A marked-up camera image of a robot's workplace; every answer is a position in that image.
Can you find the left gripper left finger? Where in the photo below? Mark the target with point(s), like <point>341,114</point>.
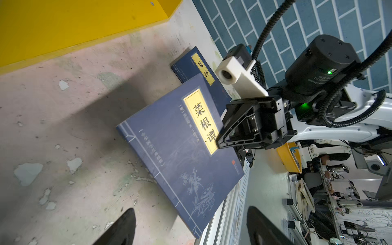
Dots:
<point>121,232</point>

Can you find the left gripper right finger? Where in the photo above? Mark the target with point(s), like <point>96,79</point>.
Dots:
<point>262,231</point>

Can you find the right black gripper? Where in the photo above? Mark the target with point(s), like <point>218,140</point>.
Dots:
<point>257,123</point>

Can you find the navy book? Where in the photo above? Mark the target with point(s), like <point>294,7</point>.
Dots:
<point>191,63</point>
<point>175,138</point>

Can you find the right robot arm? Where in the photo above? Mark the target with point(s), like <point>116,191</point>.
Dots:
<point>314,101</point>

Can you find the yellow pink blue bookshelf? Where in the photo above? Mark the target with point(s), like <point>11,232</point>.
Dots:
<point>35,31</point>

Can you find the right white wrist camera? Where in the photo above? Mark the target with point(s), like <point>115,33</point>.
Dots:
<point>231,72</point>

